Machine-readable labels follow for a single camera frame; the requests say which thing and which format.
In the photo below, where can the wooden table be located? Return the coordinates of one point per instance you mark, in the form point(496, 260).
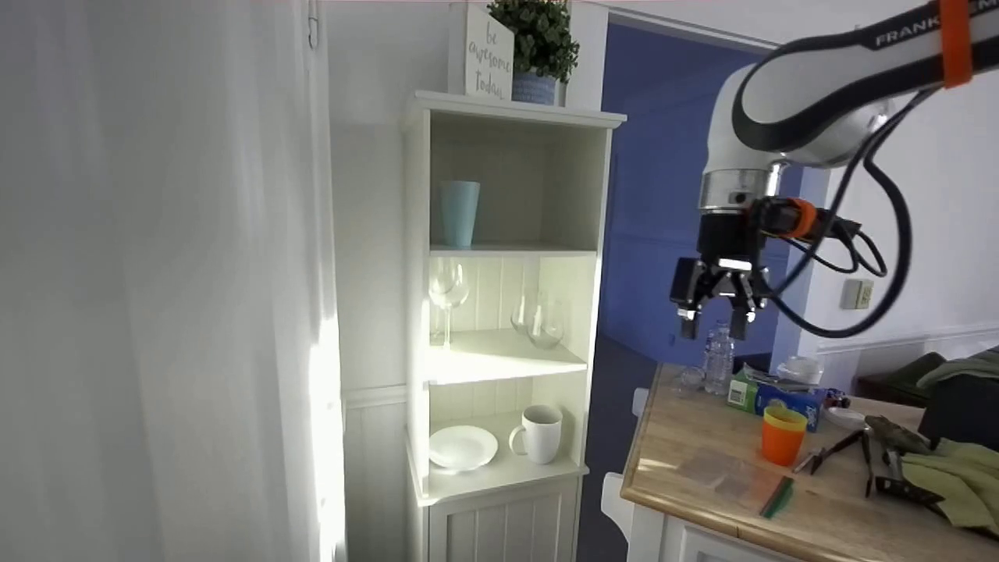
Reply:
point(643, 525)

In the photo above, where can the orange plastic cup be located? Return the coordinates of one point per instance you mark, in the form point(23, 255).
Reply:
point(783, 439)

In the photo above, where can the white lettered sign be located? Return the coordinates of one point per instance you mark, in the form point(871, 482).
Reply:
point(489, 56)

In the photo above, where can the green marker pen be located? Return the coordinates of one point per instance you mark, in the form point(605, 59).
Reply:
point(779, 497)

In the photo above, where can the short clear stemless glass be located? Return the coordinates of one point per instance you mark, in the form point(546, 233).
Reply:
point(546, 326)
point(520, 314)

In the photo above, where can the white ceramic mug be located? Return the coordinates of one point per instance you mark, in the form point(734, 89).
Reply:
point(538, 431)

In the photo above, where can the white bowl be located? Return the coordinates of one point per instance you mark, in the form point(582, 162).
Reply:
point(464, 449)

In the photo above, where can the black bag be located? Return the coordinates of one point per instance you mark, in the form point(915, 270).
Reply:
point(962, 406)

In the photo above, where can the clear plastic water bottle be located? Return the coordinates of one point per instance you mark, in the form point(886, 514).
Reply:
point(715, 365)

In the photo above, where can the white open shelf cabinet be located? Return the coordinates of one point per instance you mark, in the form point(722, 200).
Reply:
point(500, 314)

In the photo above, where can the small green box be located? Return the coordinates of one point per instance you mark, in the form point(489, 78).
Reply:
point(745, 389)

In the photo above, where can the green potted plant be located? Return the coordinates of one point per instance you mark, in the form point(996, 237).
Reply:
point(535, 41)

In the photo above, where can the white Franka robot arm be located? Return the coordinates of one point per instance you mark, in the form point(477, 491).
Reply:
point(800, 98)

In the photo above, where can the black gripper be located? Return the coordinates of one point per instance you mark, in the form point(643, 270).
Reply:
point(730, 239)

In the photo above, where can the clear plastic sheet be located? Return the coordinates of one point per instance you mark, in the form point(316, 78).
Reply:
point(722, 472)

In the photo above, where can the light blue plastic cup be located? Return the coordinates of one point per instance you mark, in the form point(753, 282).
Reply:
point(458, 214)

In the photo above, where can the black metal hand tools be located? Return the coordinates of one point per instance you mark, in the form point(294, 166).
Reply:
point(893, 463)

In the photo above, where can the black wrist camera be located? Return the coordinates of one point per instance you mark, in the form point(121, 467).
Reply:
point(797, 221)

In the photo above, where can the tall clear wine glass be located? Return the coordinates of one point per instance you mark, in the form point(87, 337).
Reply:
point(448, 292)

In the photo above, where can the blue tissue box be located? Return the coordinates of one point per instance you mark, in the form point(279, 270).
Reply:
point(790, 401)

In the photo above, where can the olive green cloth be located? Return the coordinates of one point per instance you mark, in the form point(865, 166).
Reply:
point(957, 485)

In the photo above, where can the wall light switch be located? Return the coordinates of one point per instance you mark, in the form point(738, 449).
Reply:
point(856, 294)

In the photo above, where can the white door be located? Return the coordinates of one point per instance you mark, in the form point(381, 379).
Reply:
point(157, 282)

